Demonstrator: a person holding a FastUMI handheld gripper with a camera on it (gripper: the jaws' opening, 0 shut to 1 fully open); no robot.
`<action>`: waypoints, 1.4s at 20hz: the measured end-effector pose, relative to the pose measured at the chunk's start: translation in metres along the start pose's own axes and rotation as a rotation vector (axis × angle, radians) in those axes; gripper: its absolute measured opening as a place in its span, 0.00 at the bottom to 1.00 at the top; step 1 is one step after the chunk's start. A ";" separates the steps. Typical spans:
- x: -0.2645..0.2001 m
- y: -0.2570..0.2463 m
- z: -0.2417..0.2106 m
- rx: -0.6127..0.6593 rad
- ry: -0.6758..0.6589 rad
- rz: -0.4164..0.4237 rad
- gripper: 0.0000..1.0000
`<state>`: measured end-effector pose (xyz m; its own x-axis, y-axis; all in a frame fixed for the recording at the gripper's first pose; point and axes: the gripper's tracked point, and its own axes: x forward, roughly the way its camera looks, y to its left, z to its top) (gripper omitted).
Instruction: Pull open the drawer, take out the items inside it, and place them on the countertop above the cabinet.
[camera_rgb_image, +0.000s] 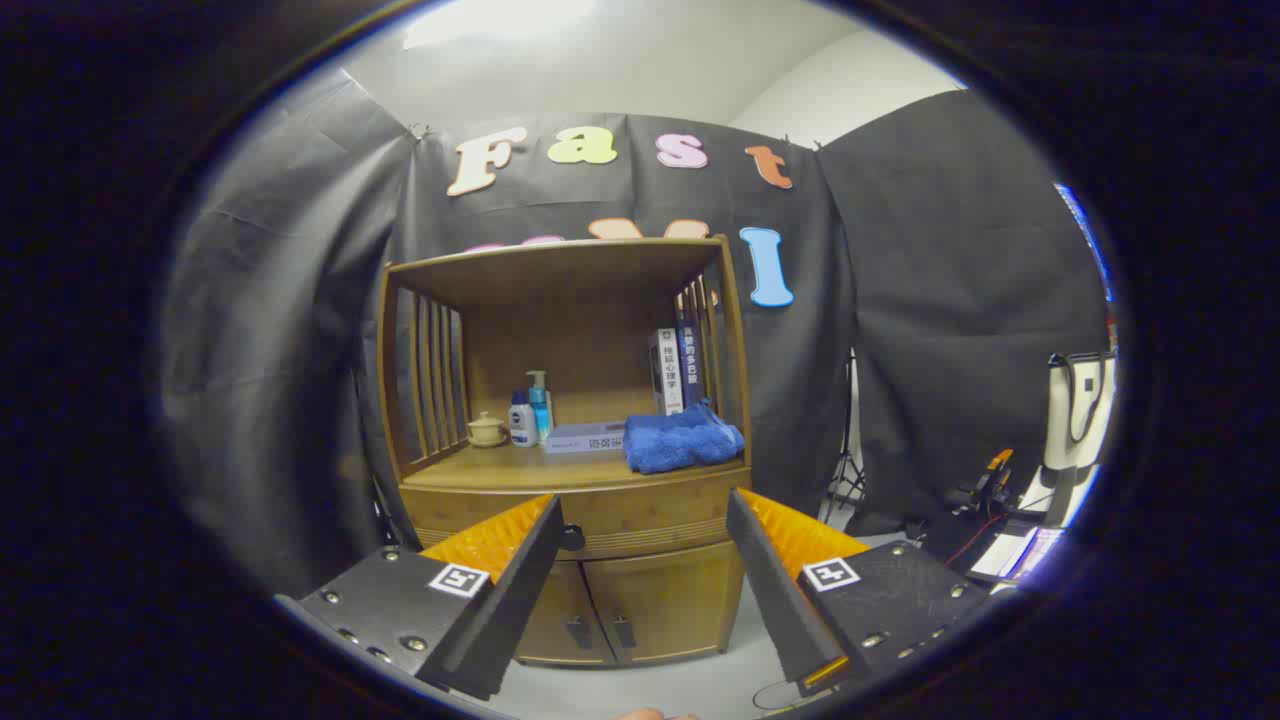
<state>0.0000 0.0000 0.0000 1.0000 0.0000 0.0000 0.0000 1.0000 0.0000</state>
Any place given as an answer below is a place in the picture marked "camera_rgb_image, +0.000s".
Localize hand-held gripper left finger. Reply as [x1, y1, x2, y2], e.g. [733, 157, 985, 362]
[275, 492, 565, 701]

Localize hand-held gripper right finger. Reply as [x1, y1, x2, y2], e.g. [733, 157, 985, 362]
[726, 487, 993, 699]

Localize wooden drawer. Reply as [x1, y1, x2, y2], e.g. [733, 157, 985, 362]
[400, 468, 751, 561]

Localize wooden cabinet door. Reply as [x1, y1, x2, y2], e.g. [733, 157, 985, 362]
[512, 560, 613, 667]
[585, 540, 746, 663]

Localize wooden countertop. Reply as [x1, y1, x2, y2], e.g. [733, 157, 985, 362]
[400, 440, 749, 491]

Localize wooden cabinet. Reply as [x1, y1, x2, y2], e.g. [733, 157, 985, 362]
[378, 235, 753, 669]

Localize black light stand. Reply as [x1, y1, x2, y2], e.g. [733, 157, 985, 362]
[818, 350, 866, 526]

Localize black equipment case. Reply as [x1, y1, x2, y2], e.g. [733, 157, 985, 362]
[920, 500, 1076, 596]

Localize grey lying book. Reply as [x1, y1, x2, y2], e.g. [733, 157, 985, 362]
[542, 422, 629, 455]

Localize blue folded towel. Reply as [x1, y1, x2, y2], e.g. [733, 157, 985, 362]
[624, 402, 746, 475]

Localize blue pump bottle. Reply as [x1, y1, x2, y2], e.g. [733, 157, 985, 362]
[526, 370, 554, 443]

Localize white paper sheets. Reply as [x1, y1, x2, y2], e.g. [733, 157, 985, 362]
[968, 525, 1069, 583]

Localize white standing book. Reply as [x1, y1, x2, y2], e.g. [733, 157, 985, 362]
[648, 328, 685, 416]

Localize orange and black tool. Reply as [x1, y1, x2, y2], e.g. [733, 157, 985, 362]
[960, 448, 1016, 511]

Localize dark blue standing book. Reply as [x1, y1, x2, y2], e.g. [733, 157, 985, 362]
[676, 320, 707, 409]

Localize white tote bag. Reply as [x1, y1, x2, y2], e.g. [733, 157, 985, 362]
[1043, 350, 1116, 471]

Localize red cable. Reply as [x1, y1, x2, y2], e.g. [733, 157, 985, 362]
[943, 513, 1003, 568]

